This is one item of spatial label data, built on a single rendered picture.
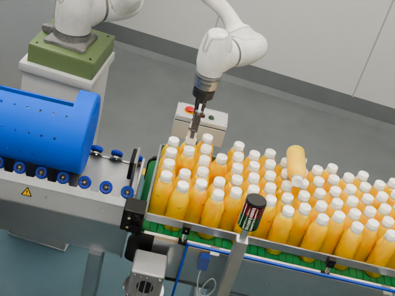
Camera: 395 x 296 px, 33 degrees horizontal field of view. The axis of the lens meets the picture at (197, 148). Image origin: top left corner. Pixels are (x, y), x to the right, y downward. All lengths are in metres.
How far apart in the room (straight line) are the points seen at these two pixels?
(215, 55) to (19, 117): 0.66
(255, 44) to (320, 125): 2.71
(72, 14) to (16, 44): 1.38
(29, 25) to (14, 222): 1.75
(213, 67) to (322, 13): 2.79
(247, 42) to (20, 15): 2.00
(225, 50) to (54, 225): 0.88
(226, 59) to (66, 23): 0.83
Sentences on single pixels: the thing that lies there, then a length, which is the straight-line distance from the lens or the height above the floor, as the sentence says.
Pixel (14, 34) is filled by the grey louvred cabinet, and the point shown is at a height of 0.52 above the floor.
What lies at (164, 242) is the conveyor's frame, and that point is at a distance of 2.24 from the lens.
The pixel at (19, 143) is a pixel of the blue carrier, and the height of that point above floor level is 1.09.
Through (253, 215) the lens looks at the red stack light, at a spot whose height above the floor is 1.22.
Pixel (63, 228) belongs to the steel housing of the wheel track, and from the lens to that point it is 2.45.
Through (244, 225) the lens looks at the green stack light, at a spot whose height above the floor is 1.18.
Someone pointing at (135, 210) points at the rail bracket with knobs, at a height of 1.00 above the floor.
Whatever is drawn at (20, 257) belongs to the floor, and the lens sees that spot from 3.35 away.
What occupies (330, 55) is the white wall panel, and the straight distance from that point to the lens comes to 5.04.
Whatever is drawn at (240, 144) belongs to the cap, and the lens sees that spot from 2.44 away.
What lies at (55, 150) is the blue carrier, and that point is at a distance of 2.19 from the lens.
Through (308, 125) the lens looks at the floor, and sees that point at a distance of 4.89.
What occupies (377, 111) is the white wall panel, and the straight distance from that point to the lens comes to 5.24.
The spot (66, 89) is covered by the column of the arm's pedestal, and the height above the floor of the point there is 0.93.
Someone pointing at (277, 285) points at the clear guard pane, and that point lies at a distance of 2.29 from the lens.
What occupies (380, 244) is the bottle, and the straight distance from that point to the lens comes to 2.33.
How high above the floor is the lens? 2.42
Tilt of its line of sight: 35 degrees down
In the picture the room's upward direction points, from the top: 16 degrees clockwise
